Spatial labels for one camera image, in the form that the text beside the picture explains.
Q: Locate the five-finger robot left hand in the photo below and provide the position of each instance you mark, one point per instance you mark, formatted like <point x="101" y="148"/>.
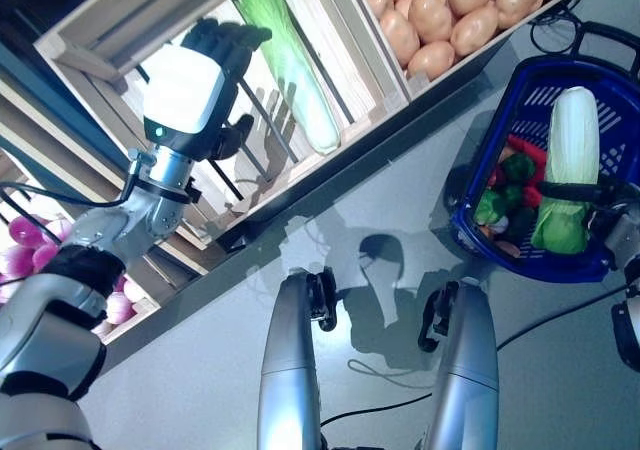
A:
<point x="185" y="90"/>

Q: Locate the five-finger robot right hand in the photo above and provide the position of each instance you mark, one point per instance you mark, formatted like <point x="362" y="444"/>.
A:
<point x="615" y="195"/>

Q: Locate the long napa cabbage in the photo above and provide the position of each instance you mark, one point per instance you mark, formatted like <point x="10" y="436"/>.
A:
<point x="572" y="140"/>
<point x="295" y="80"/>

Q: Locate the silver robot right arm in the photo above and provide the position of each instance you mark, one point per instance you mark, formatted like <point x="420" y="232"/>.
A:
<point x="625" y="235"/>

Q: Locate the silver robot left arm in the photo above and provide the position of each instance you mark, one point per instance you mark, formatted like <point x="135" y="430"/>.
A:
<point x="125" y="220"/>

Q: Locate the blue plastic shopping basket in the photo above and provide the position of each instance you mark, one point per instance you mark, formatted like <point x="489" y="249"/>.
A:
<point x="560" y="270"/>

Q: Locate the green bell pepper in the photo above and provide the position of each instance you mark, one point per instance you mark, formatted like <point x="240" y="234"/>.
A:
<point x="517" y="167"/>

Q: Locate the red chili pepper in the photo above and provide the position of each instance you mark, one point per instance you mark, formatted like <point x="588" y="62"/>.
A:
<point x="525" y="147"/>

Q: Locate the wooden produce display stand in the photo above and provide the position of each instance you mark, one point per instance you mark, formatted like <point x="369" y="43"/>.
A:
<point x="350" y="166"/>

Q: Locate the purple white turnip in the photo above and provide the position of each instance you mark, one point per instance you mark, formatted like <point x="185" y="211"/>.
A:
<point x="45" y="255"/>
<point x="57" y="230"/>

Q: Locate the brown potato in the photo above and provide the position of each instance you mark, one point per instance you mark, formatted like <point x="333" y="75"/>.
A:
<point x="475" y="30"/>
<point x="431" y="60"/>
<point x="400" y="32"/>

